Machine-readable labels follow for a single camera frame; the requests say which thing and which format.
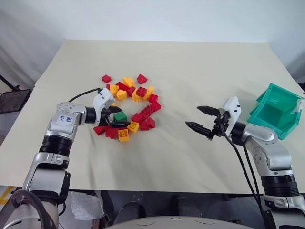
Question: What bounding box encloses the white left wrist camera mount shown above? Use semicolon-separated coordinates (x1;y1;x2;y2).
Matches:
92;87;116;127

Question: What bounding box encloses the green toy block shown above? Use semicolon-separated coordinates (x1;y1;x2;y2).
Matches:
112;112;127;123

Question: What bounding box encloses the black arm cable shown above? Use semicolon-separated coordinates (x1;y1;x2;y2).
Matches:
242;143;262;203
220;124;265;215
68;88;101;103

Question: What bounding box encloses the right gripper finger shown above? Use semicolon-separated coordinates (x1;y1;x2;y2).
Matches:
185;121;212;138
196;105;221;117

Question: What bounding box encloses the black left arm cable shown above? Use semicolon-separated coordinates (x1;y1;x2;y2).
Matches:
68;88;101;103

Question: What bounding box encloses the clear plastic bag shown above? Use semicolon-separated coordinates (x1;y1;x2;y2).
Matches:
71;190;104;220

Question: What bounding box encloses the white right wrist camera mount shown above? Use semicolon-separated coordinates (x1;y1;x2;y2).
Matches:
222;96;244;139

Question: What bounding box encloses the teal plastic bin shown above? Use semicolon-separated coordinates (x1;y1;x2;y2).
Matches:
246;83;305;142

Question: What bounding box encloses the brown shoulder cable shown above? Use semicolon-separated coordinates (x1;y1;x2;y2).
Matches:
10;189;52;229

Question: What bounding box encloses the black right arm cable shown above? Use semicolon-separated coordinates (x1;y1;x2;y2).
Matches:
220;124;265;215
242;143;262;203

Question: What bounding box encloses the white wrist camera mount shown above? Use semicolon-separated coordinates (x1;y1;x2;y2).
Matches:
92;87;116;127
222;96;244;139

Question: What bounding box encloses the black mesh panel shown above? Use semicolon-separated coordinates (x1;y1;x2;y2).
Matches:
0;89;32;114

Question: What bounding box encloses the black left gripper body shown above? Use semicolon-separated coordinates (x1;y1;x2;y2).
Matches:
98;107;115;126

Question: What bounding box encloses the black stand pole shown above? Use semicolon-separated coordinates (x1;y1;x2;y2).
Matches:
0;74;20;92

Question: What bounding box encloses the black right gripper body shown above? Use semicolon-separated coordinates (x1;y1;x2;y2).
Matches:
207;110;230;142

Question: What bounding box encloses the long red toy block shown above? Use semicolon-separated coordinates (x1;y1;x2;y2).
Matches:
139;101;162;120

